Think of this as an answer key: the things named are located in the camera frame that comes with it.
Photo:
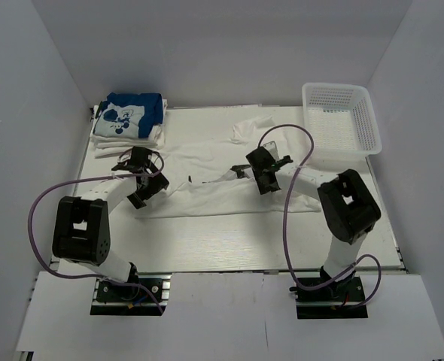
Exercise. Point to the blue white t shirt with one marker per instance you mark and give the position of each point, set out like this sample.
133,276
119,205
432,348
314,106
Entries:
134,116

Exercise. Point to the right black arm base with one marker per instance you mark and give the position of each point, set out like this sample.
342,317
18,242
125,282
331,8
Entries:
333,302

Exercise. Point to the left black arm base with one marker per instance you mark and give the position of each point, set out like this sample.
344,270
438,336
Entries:
111,300

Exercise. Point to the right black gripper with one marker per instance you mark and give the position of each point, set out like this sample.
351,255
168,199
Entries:
263,190

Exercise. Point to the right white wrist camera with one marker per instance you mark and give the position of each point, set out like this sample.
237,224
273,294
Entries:
271,147

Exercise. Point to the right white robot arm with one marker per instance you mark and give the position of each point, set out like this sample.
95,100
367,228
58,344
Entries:
348,206

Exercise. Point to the white t shirt robot print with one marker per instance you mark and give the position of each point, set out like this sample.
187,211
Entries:
213,177

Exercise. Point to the folded white t shirt stack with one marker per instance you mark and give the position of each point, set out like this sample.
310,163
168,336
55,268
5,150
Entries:
104,147

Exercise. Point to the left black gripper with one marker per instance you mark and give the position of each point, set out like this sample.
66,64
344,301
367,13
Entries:
159,182

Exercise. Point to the white plastic basket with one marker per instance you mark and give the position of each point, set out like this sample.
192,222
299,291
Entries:
341,120

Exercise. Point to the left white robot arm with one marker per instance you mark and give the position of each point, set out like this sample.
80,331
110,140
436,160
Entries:
82,232

